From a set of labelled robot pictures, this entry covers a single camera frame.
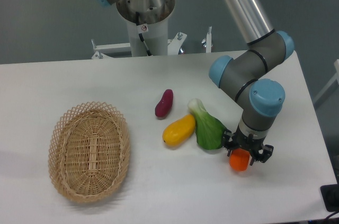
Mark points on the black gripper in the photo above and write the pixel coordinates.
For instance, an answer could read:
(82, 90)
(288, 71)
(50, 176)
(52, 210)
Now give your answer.
(251, 141)

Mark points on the orange toy fruit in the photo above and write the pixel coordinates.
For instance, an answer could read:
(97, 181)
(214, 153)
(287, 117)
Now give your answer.
(239, 160)

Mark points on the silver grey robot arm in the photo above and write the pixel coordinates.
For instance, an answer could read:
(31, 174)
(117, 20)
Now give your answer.
(242, 79)

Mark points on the green bok choy toy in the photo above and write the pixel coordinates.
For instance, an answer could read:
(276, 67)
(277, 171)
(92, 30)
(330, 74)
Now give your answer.
(209, 130)

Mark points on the yellow mango toy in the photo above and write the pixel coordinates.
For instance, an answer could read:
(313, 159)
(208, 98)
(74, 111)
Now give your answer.
(179, 131)

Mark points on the purple sweet potato toy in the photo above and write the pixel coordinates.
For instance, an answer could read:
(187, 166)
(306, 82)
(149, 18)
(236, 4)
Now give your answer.
(164, 106)

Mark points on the black device at table corner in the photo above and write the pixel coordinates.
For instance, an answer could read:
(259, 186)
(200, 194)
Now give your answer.
(330, 197)

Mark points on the woven wicker basket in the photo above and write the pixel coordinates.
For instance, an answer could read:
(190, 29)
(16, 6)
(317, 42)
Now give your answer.
(89, 152)

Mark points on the white metal frame leg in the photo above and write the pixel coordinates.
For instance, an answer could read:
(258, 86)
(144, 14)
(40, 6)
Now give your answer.
(328, 89)

